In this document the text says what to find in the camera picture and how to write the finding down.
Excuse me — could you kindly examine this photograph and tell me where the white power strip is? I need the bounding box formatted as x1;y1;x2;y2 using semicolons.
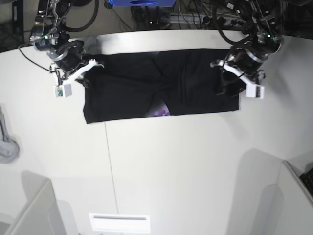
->
202;15;245;29

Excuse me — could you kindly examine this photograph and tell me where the white side partition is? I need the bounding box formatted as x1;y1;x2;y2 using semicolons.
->
0;179;67;235
275;161;313;235

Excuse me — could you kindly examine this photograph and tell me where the white table slot plate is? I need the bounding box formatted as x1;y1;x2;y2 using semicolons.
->
89;213;151;234

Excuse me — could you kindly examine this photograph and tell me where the blue box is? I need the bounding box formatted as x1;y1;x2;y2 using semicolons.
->
109;0;176;7

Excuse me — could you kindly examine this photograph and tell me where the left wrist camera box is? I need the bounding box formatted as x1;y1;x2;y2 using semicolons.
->
246;84;265;99

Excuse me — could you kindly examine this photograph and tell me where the black T-shirt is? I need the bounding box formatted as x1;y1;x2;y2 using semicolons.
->
83;49;239;124

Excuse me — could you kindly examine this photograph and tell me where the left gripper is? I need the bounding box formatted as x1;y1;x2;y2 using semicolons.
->
210;46;266;97

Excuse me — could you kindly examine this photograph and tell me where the black keyboard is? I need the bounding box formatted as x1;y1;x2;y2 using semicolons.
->
300;168;313;196

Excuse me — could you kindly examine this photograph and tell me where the grey crumpled cloth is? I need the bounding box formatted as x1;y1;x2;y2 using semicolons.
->
0;110;20;164

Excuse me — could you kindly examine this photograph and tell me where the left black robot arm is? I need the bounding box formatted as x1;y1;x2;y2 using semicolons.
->
210;0;282;99

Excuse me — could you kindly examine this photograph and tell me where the white side partition left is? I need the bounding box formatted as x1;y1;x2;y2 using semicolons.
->
0;179;67;235

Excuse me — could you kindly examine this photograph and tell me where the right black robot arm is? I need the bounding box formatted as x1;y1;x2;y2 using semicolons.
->
18;0;104;87

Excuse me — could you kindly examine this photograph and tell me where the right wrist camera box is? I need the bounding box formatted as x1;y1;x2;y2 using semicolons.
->
54;84;72;98

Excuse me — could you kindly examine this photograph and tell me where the white side partition right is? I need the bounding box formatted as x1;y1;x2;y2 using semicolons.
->
275;161;313;235

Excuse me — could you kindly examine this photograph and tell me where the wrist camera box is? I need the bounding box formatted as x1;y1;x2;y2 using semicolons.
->
246;84;265;99
54;84;72;98

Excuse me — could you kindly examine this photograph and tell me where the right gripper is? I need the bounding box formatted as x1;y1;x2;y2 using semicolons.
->
47;40;104;88

